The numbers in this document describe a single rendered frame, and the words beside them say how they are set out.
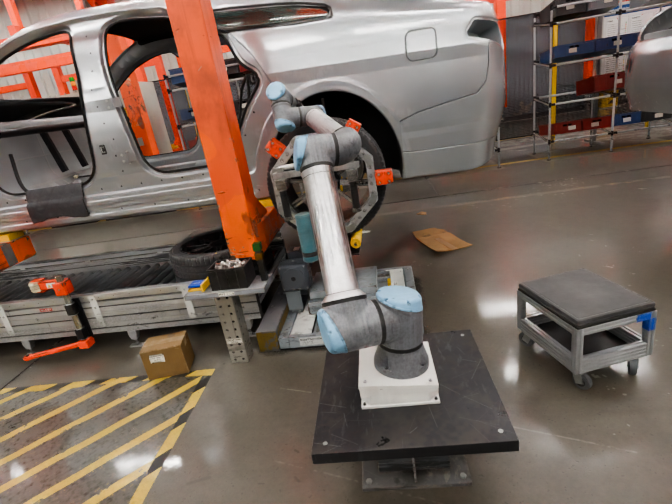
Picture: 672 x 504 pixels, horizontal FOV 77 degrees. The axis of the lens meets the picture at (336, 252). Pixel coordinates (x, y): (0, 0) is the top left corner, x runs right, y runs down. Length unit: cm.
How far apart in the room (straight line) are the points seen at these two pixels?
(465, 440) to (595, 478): 53
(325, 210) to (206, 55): 111
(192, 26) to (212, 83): 25
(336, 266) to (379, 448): 56
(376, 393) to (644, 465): 91
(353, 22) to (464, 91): 72
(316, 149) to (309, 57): 124
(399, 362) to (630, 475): 82
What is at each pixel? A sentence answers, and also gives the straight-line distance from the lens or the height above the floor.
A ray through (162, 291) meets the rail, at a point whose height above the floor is 36.
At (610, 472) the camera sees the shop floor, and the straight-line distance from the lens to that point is 180.
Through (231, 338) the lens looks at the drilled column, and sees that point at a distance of 239.
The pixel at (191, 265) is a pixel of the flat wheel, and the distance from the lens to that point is 271.
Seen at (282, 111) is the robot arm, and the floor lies 125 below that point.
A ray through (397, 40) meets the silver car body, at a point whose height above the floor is 151.
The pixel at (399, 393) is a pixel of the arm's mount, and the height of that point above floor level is 35.
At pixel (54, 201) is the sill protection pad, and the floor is 91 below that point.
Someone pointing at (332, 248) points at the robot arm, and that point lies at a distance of 136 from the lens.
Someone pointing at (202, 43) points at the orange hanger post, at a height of 159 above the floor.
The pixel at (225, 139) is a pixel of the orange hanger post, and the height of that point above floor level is 116.
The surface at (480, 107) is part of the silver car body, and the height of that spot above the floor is 109.
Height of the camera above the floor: 128
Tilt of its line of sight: 20 degrees down
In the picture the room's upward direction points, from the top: 9 degrees counter-clockwise
